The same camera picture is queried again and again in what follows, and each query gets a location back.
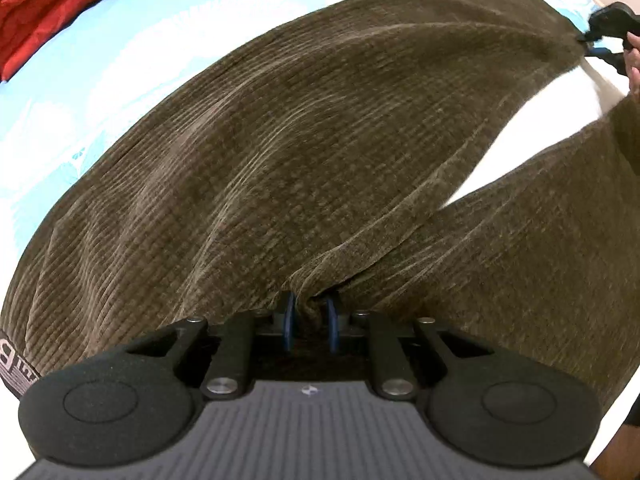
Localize blue white patterned bed sheet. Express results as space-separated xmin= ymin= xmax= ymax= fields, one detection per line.
xmin=0 ymin=0 xmax=633 ymax=311

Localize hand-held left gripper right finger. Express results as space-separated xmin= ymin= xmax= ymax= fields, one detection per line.
xmin=325 ymin=294 xmax=496 ymax=401

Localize person's right hand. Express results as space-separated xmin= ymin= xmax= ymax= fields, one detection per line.
xmin=621 ymin=32 xmax=640 ymax=96

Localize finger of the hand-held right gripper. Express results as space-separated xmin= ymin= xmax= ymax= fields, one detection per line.
xmin=582 ymin=45 xmax=628 ymax=61
xmin=579 ymin=3 xmax=637 ymax=45

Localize red folded blanket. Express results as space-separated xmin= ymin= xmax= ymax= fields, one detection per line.
xmin=0 ymin=0 xmax=178 ymax=82

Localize brown corduroy pants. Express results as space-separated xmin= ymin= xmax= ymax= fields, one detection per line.
xmin=0 ymin=0 xmax=640 ymax=416

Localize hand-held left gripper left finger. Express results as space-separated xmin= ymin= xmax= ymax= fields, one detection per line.
xmin=125 ymin=291 xmax=296 ymax=401

